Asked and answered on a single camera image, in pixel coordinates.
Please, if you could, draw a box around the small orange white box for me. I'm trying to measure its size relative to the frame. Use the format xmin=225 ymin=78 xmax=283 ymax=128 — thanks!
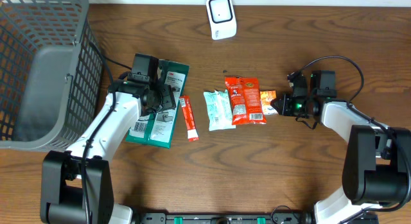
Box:
xmin=260 ymin=90 xmax=278 ymax=116

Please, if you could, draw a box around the dark green package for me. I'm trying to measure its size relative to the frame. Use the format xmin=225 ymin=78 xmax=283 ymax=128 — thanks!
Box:
xmin=125 ymin=60 xmax=189 ymax=149

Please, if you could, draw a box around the red snack bag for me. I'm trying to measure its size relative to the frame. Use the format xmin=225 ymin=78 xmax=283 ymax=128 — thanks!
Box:
xmin=225 ymin=77 xmax=267 ymax=125

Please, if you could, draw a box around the red stick sachet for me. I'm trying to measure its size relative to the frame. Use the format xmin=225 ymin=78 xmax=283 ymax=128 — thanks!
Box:
xmin=179 ymin=96 xmax=199 ymax=142

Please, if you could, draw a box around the light green wipes pack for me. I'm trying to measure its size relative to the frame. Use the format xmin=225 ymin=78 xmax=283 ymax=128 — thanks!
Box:
xmin=204 ymin=90 xmax=236 ymax=132

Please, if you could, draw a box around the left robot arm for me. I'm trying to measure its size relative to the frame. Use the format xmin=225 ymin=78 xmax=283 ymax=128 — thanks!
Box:
xmin=40 ymin=54 xmax=176 ymax=223

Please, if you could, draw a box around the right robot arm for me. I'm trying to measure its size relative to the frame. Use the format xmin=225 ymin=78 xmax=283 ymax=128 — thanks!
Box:
xmin=271 ymin=71 xmax=410 ymax=223

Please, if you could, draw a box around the white barcode scanner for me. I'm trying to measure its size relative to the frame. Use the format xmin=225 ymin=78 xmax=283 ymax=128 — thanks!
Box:
xmin=205 ymin=0 xmax=237 ymax=40

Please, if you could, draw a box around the grey plastic mesh basket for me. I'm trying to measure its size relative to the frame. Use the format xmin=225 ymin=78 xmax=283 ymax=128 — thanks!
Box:
xmin=1 ymin=0 xmax=102 ymax=151

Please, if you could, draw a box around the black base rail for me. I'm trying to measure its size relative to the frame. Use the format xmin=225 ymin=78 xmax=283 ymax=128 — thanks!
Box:
xmin=112 ymin=212 xmax=380 ymax=224

